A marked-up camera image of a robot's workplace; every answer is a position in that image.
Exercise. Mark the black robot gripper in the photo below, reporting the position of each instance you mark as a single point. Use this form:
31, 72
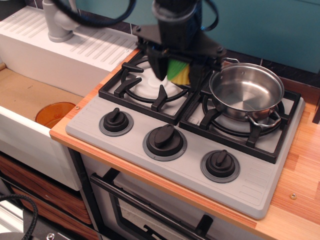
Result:
181, 40

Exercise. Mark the green yellow toy corncob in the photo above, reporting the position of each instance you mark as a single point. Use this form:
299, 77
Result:
178, 72

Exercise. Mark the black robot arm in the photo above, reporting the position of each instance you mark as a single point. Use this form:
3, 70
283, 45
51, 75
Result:
170, 10

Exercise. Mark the stainless steel pot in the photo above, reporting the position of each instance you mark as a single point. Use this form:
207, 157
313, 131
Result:
247, 92

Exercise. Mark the black middle stove knob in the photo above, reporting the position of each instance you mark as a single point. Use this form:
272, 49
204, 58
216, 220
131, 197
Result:
165, 143

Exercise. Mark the black stove knob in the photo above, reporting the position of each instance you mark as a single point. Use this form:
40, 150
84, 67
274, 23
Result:
220, 166
165, 143
116, 123

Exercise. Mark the black left stove knob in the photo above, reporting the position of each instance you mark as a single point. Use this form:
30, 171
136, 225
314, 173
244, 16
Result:
116, 123

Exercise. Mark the black right stove knob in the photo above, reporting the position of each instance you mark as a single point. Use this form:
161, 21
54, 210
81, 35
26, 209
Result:
220, 166

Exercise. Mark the grey toy stove top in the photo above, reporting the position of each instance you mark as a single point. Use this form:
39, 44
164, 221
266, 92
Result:
250, 193

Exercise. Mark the black left burner grate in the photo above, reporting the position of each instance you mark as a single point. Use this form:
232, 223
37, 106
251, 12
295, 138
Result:
136, 87

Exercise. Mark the black burner grate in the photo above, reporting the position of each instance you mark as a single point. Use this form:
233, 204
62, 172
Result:
136, 87
209, 130

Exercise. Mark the black right burner grate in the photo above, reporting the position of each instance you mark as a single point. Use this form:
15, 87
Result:
209, 130

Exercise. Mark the grey toy faucet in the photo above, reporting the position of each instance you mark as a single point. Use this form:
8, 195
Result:
60, 26

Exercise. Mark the white toy sink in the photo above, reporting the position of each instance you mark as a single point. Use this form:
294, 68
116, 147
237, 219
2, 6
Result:
36, 72

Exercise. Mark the orange sink drain plug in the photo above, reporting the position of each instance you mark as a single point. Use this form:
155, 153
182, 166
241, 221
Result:
51, 114

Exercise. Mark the toy oven door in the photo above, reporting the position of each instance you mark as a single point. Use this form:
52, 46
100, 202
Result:
138, 211

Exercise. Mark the wood grain drawer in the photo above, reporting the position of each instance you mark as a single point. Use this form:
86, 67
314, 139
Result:
60, 205

